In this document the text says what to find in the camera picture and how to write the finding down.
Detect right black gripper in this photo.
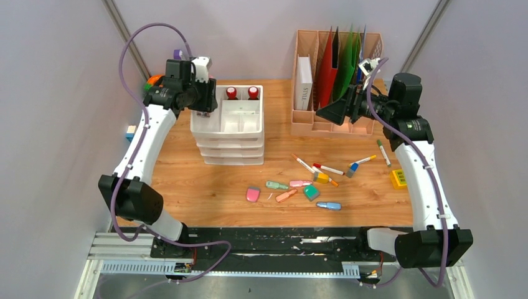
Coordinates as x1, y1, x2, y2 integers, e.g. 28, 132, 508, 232
316, 80, 395, 125

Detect red black stamp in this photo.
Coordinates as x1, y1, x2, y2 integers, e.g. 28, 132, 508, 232
225, 86, 238, 100

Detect red folder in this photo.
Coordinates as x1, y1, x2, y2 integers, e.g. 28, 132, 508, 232
316, 27, 340, 110

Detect white plastic drawer unit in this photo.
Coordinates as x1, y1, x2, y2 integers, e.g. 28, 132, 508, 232
190, 85, 265, 166

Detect white hardcover book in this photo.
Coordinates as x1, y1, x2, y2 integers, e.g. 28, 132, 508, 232
294, 56, 313, 111

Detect pink plastic file organizer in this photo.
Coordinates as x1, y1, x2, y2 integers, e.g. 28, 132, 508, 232
290, 28, 383, 139

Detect red round stamp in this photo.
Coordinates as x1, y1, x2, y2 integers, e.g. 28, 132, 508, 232
248, 86, 260, 100

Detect blue folder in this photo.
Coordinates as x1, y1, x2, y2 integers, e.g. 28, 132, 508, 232
356, 25, 366, 84

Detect green folder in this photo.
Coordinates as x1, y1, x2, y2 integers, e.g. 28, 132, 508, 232
332, 28, 362, 101

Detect pink mini highlighter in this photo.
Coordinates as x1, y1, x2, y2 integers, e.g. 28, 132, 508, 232
289, 180, 313, 188

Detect green mini highlighter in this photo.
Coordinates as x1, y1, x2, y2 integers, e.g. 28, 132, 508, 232
265, 181, 290, 190

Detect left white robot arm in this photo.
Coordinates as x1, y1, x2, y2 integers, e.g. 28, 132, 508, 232
98, 57, 218, 257

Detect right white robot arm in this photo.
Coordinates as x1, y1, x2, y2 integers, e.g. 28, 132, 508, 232
316, 73, 473, 268

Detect yellow cap white marker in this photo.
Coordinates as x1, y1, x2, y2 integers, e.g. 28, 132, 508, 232
348, 154, 377, 168

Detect blue grey eraser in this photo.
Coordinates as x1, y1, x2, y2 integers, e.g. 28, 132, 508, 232
346, 163, 359, 178

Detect red cap white marker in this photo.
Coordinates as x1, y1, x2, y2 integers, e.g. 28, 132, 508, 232
313, 163, 345, 175

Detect orange tape dispenser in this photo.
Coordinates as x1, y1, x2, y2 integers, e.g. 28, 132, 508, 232
143, 74, 164, 93

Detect green cap white marker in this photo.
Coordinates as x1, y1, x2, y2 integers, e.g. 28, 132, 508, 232
377, 140, 392, 167

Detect yellow mini highlighter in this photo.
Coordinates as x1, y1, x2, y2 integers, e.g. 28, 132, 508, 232
313, 171, 330, 184

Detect blue white small block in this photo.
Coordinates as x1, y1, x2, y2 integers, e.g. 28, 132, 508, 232
125, 125, 137, 142

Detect teal eraser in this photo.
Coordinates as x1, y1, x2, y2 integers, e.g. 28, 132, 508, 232
303, 185, 321, 202

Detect yellow small crate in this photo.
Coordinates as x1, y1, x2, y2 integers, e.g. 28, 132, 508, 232
390, 169, 407, 189

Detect blue mini highlighter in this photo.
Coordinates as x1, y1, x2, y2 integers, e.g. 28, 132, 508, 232
316, 202, 342, 211

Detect pink eraser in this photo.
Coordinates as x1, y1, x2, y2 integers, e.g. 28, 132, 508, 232
246, 186, 260, 202

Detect orange mini highlighter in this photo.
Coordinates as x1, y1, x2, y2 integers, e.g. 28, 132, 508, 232
275, 189, 298, 203

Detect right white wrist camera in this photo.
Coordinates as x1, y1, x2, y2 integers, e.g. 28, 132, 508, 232
358, 58, 381, 77

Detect purple object at wall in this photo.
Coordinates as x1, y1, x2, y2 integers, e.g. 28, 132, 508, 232
173, 49, 186, 60

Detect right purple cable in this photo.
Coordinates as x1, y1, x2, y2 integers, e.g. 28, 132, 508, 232
356, 57, 450, 289

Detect purple cable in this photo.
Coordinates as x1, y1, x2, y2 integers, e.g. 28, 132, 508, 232
356, 57, 450, 289
109, 22, 232, 285

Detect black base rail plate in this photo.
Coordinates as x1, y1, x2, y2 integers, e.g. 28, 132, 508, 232
148, 225, 413, 273

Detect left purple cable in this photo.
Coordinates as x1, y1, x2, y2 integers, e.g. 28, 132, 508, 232
109, 22, 232, 285

